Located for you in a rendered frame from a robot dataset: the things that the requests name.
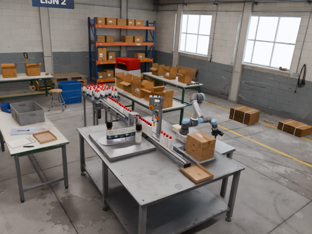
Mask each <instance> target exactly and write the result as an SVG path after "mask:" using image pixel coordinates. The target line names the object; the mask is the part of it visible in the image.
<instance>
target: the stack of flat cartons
mask: <svg viewBox="0 0 312 234"><path fill-rule="evenodd" d="M259 115H260V110H255V109H252V108H249V107H245V106H243V105H239V106H236V107H233V108H231V110H230V116H229V119H232V120H235V121H237V122H240V123H243V124H246V125H251V124H254V123H256V122H258V120H259Z"/></svg>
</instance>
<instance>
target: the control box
mask: <svg viewBox="0 0 312 234"><path fill-rule="evenodd" d="M155 98H157V99H160V100H161V98H160V97H157V96H154V97H152V95H150V97H149V110H160V106H154V103H156V102H154V99H155ZM156 104H160V105H161V101H160V102H159V103H156ZM151 106H152V107H153V108H152V109H151V108H150V107H151Z"/></svg>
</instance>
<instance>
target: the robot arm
mask: <svg viewBox="0 0 312 234"><path fill-rule="evenodd" d="M204 100H205V95H204V94H203V93H193V94H192V95H191V96H190V102H191V104H192V105H193V108H194V110H193V114H192V117H191V118H190V119H189V118H184V119H183V120H182V126H181V129H180V131H179V133H180V134H181V135H184V136H187V134H189V127H195V126H197V125H198V124H199V123H200V124H202V123H210V124H211V125H212V128H211V129H212V132H211V134H212V135H213V136H214V138H215V139H217V136H218V135H220V136H223V134H224V133H222V132H221V131H219V130H218V126H217V120H216V119H213V118H212V117H211V116H207V117H204V116H203V114H202V111H201V109H200V106H201V104H202V102H203V101H204Z"/></svg>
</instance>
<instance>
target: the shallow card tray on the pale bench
mask: <svg viewBox="0 0 312 234"><path fill-rule="evenodd" d="M32 135H33V137H34V138H35V139H36V140H37V141H38V142H39V143H40V144H44V143H48V142H52V141H56V140H57V137H56V136H55V135H54V134H52V133H51V132H50V131H49V130H47V131H43V132H39V133H34V134H32Z"/></svg>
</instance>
